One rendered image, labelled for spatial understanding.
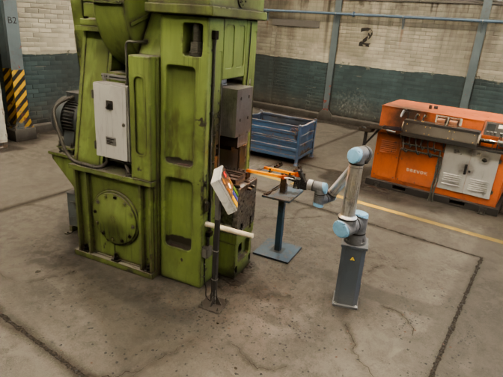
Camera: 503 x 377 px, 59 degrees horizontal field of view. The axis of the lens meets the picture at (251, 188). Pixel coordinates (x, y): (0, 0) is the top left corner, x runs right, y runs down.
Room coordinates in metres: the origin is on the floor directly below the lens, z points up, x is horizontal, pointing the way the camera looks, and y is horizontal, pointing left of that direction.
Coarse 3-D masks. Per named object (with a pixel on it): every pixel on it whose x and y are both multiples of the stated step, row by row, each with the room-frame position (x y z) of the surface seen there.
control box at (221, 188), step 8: (216, 168) 3.33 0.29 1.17; (224, 168) 3.33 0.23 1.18; (216, 176) 3.13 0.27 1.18; (224, 176) 3.19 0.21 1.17; (216, 184) 3.02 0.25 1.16; (224, 184) 3.05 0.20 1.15; (232, 184) 3.33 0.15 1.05; (216, 192) 3.02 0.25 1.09; (224, 192) 3.02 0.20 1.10; (232, 192) 3.17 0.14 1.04; (224, 200) 3.02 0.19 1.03; (232, 200) 3.03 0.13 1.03; (232, 208) 3.02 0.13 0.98
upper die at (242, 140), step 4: (220, 136) 3.71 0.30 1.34; (224, 136) 3.70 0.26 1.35; (240, 136) 3.69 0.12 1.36; (244, 136) 3.76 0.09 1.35; (220, 140) 3.71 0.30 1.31; (224, 140) 3.70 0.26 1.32; (228, 140) 3.68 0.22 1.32; (232, 140) 3.67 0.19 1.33; (236, 140) 3.65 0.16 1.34; (240, 140) 3.70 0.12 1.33; (244, 140) 3.77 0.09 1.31; (220, 144) 3.71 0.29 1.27; (224, 144) 3.70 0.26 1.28; (228, 144) 3.68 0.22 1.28; (232, 144) 3.66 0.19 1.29; (236, 144) 3.65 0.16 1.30; (240, 144) 3.70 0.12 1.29
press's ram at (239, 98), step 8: (224, 88) 3.65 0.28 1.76; (232, 88) 3.64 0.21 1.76; (240, 88) 3.67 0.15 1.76; (248, 88) 3.78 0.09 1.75; (224, 96) 3.65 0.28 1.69; (232, 96) 3.62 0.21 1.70; (240, 96) 3.65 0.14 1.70; (248, 96) 3.79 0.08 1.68; (224, 104) 3.65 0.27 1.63; (232, 104) 3.62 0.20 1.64; (240, 104) 3.66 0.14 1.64; (248, 104) 3.80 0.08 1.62; (224, 112) 3.65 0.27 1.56; (232, 112) 3.61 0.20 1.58; (240, 112) 3.67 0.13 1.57; (248, 112) 3.81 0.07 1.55; (224, 120) 3.64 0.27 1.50; (232, 120) 3.61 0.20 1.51; (240, 120) 3.68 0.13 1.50; (248, 120) 3.82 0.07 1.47; (224, 128) 3.64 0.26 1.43; (232, 128) 3.61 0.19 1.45; (240, 128) 3.69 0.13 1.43; (248, 128) 3.83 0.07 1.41; (232, 136) 3.61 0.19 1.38
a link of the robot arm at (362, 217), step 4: (356, 212) 3.35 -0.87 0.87; (360, 212) 3.37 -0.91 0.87; (364, 212) 3.38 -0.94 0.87; (356, 216) 3.32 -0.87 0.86; (360, 216) 3.31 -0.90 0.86; (364, 216) 3.31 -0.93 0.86; (360, 220) 3.30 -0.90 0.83; (364, 220) 3.31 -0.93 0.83; (360, 224) 3.27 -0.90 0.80; (364, 224) 3.31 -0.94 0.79; (360, 228) 3.27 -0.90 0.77; (364, 228) 3.32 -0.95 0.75; (360, 232) 3.31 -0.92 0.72; (364, 232) 3.32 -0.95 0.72
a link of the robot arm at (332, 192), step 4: (368, 148) 3.37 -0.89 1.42; (372, 152) 3.31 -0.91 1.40; (368, 160) 3.31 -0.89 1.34; (344, 172) 3.44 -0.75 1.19; (340, 176) 3.48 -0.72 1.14; (344, 176) 3.42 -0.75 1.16; (336, 180) 3.50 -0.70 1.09; (340, 180) 3.45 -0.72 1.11; (344, 180) 3.43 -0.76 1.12; (336, 184) 3.47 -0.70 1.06; (340, 184) 3.45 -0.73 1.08; (344, 184) 3.44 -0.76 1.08; (332, 188) 3.49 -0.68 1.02; (336, 188) 3.47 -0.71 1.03; (340, 188) 3.47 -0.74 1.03; (328, 192) 3.52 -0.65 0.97; (332, 192) 3.49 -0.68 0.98; (336, 192) 3.48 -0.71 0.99; (328, 196) 3.50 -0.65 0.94; (332, 196) 3.50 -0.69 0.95; (336, 196) 3.57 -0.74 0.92; (328, 200) 3.49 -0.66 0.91; (332, 200) 3.55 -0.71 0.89
